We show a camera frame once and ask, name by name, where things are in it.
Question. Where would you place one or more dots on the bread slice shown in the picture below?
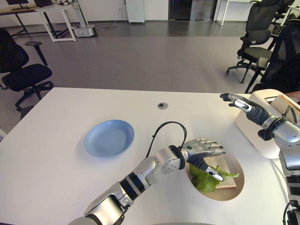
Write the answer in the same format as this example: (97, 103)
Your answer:
(280, 103)
(226, 167)

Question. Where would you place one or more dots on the grey wheeled column stand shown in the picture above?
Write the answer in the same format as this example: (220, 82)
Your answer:
(83, 29)

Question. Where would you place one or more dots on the beige plate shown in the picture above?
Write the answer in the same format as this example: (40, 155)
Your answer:
(232, 192)

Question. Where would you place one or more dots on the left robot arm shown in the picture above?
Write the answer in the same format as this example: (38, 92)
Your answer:
(150, 168)

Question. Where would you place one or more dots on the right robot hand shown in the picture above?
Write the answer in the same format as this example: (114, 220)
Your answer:
(256, 113)

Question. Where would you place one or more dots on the white cabinet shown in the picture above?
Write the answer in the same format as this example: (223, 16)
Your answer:
(136, 11)

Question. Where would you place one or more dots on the black mesh office chair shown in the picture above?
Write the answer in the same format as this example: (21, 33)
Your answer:
(286, 65)

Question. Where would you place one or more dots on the green lettuce leaf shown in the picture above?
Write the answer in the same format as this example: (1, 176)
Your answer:
(206, 182)

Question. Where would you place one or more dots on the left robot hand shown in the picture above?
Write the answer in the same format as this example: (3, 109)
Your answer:
(199, 148)

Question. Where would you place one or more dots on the white desk frame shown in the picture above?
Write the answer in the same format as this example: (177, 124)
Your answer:
(50, 23)

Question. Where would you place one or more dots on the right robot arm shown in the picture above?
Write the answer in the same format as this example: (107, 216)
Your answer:
(288, 133)

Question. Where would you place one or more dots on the grey cushioned office chair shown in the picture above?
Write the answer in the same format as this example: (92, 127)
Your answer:
(257, 54)

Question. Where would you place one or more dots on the blue plate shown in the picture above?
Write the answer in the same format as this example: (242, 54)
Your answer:
(109, 138)

